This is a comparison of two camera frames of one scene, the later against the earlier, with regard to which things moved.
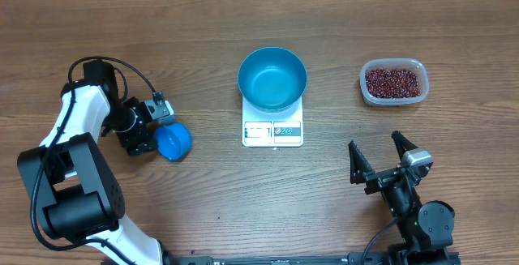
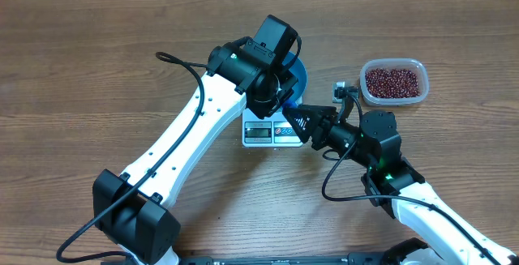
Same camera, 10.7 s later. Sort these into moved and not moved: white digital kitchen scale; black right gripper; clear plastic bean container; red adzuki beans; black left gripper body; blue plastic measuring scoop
Moved: black right gripper; black left gripper body; blue plastic measuring scoop
Not moved: red adzuki beans; white digital kitchen scale; clear plastic bean container
